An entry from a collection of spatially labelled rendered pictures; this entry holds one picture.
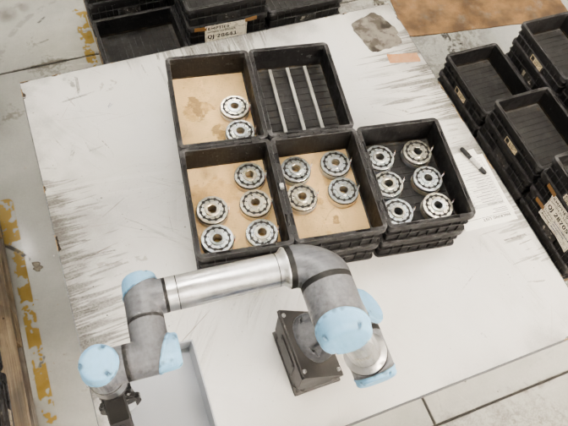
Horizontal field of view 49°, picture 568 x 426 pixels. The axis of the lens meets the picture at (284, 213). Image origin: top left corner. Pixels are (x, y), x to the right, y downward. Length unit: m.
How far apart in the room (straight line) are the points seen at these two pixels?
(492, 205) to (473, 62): 1.23
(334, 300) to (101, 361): 0.47
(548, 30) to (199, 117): 2.06
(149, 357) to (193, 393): 0.41
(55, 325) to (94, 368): 1.61
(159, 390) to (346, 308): 0.58
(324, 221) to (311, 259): 0.71
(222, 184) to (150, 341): 0.93
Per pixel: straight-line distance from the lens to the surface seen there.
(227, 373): 1.96
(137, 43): 3.28
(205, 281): 1.31
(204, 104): 2.28
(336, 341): 1.30
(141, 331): 1.27
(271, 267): 1.32
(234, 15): 3.06
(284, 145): 2.10
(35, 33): 3.82
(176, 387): 1.64
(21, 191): 3.18
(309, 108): 2.29
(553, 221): 2.89
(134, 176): 2.27
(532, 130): 3.13
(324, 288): 1.30
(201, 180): 2.09
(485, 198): 2.40
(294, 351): 1.77
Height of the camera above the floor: 2.59
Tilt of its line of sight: 60 degrees down
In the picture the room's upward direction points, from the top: 10 degrees clockwise
